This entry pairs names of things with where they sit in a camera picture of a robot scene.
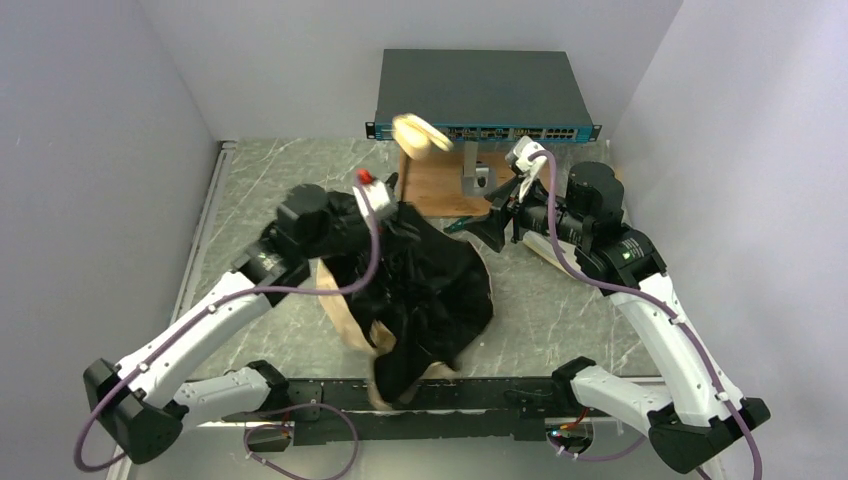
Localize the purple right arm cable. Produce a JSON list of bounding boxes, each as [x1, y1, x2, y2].
[[526, 149, 764, 480]]

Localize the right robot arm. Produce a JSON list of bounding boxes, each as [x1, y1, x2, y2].
[[463, 152, 770, 474]]

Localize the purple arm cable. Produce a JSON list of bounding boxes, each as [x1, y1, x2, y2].
[[72, 198, 383, 480], [526, 149, 764, 480]]

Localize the black pliers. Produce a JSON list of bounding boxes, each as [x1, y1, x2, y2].
[[384, 172, 399, 195]]

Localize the beige umbrella case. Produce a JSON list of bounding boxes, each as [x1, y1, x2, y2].
[[521, 232, 581, 275]]

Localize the wooden board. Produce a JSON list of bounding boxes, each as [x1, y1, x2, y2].
[[396, 151, 490, 218]]

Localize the green handled screwdriver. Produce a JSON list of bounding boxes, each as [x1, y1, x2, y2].
[[442, 216, 472, 234]]

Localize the grey metal stand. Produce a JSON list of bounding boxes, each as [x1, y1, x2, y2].
[[460, 141, 497, 197]]

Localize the beige folding umbrella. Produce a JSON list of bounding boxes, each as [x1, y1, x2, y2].
[[314, 113, 497, 412]]

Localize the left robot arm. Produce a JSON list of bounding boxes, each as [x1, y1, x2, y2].
[[73, 180, 398, 472]]

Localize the white aluminium table rail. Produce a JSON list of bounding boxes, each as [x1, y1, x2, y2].
[[168, 140, 238, 326]]

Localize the aluminium front frame rail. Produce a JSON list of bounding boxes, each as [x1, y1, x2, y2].
[[105, 380, 730, 480]]

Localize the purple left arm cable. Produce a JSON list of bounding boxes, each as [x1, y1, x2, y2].
[[72, 198, 383, 480]]

